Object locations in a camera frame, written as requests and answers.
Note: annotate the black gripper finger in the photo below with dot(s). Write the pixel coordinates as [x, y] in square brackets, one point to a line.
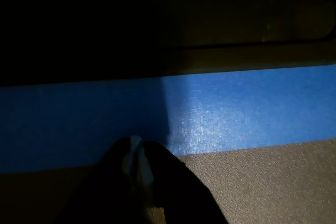
[110, 182]
[181, 195]

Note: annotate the blue tape strip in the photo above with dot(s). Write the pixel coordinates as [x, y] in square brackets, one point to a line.
[223, 103]

